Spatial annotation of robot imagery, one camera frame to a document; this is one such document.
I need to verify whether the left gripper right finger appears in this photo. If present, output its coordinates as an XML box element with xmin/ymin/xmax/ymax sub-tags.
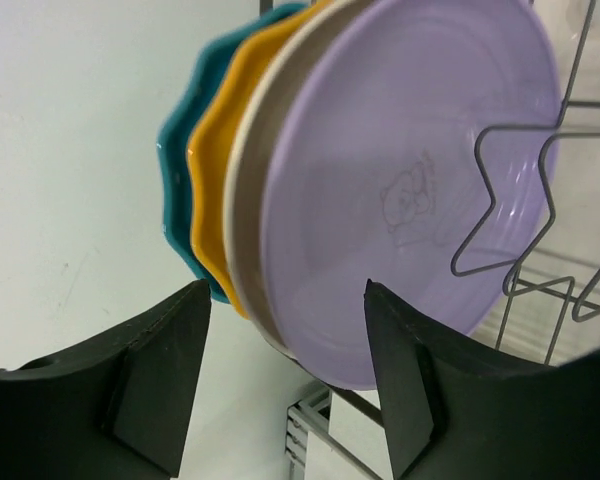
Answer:
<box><xmin>364</xmin><ymin>281</ymin><xmax>600</xmax><ymax>479</ymax></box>

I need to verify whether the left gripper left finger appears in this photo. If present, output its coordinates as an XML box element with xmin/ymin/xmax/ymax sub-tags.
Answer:
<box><xmin>0</xmin><ymin>280</ymin><xmax>211</xmax><ymax>479</ymax></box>

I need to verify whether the purple plate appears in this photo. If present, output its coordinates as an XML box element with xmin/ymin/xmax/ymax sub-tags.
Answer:
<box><xmin>260</xmin><ymin>1</ymin><xmax>562</xmax><ymax>390</ymax></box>

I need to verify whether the teal polka dot plate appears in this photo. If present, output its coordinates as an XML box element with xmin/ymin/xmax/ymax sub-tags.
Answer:
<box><xmin>156</xmin><ymin>2</ymin><xmax>307</xmax><ymax>304</ymax></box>

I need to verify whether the yellow polka dot plate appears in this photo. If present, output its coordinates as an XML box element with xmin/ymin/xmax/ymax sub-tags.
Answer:
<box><xmin>187</xmin><ymin>1</ymin><xmax>332</xmax><ymax>319</ymax></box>

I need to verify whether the cream bear plate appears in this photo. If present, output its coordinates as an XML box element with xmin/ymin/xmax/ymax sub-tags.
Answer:
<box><xmin>223</xmin><ymin>1</ymin><xmax>370</xmax><ymax>358</ymax></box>

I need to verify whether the aluminium frame rail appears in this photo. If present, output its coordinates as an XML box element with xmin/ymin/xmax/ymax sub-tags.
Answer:
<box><xmin>285</xmin><ymin>387</ymin><xmax>331</xmax><ymax>479</ymax></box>

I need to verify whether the grey wire dish rack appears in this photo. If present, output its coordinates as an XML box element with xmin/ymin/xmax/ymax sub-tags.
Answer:
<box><xmin>259</xmin><ymin>0</ymin><xmax>600</xmax><ymax>480</ymax></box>

